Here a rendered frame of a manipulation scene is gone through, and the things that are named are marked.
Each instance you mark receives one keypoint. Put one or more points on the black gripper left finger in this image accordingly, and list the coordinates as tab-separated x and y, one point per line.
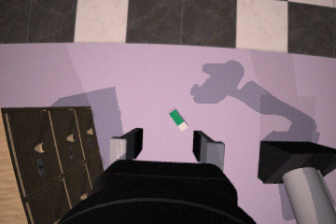
126	147

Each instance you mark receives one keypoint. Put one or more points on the small wooden chest of drawers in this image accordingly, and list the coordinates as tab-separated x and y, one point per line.
13	209

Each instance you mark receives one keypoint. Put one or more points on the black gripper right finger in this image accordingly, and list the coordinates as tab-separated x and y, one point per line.
206	150

